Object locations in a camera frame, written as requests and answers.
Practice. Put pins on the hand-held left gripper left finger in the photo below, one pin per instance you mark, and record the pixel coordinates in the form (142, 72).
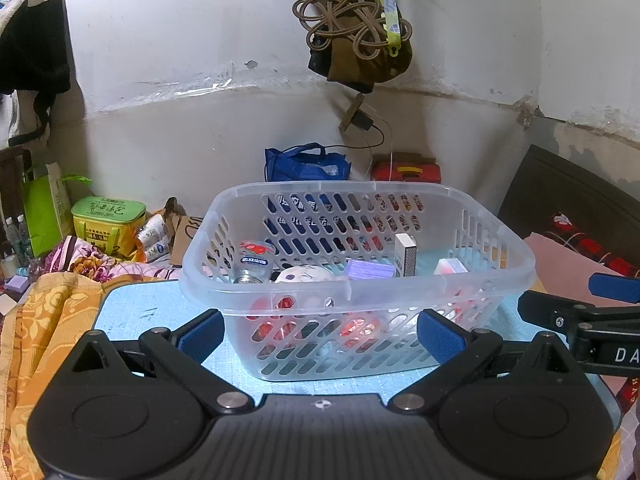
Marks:
(202, 332)

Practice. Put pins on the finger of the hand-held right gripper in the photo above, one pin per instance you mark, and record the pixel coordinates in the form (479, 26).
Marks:
(550, 310)
(615, 287)

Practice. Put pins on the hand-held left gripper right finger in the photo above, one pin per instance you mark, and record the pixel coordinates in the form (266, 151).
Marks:
(440, 335)

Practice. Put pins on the clear plastic basket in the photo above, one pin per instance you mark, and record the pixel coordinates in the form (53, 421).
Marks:
(210, 270)

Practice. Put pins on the pink tissue pack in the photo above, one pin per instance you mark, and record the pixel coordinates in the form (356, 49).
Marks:
(450, 266)

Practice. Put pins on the red box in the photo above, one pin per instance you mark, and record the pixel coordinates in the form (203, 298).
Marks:
(270, 312)

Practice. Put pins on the red ball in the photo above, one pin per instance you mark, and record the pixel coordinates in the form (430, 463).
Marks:
(355, 327)

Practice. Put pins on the white cigarette pack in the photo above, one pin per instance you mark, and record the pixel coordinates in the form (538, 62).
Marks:
(405, 255)

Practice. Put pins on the small clear bottle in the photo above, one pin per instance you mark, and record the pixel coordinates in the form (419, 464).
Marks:
(252, 260)

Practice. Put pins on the purple box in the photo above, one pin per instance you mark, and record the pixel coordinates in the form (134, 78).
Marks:
(370, 270)

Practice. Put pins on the white perforated plastic piece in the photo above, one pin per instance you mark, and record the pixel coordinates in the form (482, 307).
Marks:
(305, 275)

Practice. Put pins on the pink blanket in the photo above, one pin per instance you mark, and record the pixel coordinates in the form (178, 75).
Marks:
(555, 265)

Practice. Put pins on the red and black cloth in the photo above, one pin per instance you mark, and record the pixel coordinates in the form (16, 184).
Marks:
(585, 245)

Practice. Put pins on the white snack packet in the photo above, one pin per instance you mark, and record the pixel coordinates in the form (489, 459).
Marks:
(152, 230)
(157, 251)

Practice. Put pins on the cardboard box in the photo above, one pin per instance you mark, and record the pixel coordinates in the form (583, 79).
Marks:
(185, 235)

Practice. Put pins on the dark wooden headboard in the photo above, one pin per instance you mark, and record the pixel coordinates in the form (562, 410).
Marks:
(560, 185)

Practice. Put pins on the floral cloth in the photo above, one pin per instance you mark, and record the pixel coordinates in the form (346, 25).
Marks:
(85, 260)

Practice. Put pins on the green tin box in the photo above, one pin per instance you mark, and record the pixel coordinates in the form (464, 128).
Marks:
(107, 225)

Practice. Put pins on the orange patterned blanket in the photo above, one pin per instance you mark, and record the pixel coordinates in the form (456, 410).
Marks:
(45, 350)

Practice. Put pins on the red toolbox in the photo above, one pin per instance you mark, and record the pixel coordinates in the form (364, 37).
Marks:
(405, 167)

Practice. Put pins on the blue fabric bag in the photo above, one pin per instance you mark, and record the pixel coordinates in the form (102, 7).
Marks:
(300, 165)

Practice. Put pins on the small lilac box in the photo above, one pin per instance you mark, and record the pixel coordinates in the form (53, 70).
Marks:
(15, 282)

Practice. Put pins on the green paper bag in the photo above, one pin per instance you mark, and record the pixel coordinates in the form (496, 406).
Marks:
(47, 210)

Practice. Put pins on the clear plastic bottle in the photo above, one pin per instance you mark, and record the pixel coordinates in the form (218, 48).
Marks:
(10, 237)
(23, 237)

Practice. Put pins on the black charger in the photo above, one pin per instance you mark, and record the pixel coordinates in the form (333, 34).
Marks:
(362, 120)

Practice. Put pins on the dark wooden furniture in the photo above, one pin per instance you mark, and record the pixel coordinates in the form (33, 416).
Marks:
(12, 180)

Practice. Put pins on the brown hanging cloth bag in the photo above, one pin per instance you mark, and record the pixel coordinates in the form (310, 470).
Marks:
(370, 67)

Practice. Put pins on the black and white garment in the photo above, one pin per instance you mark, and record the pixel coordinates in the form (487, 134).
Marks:
(30, 50)

